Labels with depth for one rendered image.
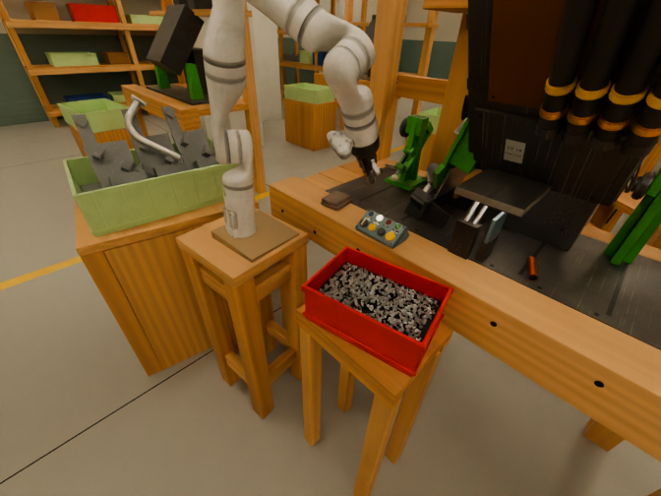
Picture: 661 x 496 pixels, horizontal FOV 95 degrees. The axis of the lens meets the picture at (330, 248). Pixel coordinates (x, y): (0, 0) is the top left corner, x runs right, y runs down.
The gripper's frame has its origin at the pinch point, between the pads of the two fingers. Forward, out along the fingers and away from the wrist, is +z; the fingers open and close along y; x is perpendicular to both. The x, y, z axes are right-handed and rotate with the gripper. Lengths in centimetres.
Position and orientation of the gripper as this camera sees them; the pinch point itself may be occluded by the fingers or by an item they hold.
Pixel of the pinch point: (370, 178)
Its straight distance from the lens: 84.8
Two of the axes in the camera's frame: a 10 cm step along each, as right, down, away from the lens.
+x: -8.9, 4.6, -0.3
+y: -4.0, -7.3, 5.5
